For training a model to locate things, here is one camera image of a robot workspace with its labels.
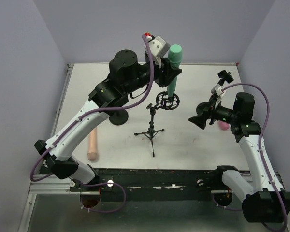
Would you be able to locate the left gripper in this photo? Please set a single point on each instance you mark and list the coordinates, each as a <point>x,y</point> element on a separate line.
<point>165,74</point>

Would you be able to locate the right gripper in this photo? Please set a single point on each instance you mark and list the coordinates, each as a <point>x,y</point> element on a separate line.
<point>208,114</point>

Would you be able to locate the green toy microphone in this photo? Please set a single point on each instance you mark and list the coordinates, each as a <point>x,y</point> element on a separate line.
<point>175,55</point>

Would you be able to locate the black round-base clip stand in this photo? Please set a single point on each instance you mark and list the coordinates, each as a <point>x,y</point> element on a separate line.
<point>119,117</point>

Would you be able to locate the beige microphone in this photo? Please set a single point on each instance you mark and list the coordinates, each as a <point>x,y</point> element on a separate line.
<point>92,153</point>

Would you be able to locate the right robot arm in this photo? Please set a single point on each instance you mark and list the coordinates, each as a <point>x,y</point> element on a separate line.
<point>265,199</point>

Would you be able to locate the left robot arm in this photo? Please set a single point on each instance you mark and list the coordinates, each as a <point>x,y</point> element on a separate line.
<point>127,85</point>

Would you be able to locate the black right round-base stand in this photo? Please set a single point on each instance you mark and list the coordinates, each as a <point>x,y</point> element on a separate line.
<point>224,76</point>

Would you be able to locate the pink toy microphone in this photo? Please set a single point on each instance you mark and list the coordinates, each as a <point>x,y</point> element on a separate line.
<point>223,125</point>

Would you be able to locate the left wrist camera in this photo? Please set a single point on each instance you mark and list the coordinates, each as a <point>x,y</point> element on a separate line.
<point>158,46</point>

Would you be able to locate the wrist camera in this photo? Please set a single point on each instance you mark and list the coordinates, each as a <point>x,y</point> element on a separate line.
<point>217,91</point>
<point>158,46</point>

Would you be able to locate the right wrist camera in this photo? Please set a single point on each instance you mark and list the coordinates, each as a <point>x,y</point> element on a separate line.
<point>217,91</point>

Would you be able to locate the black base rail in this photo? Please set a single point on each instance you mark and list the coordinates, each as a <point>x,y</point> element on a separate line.
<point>156,185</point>

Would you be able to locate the aluminium frame extrusion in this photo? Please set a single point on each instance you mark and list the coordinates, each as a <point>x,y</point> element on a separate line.
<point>50,185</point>

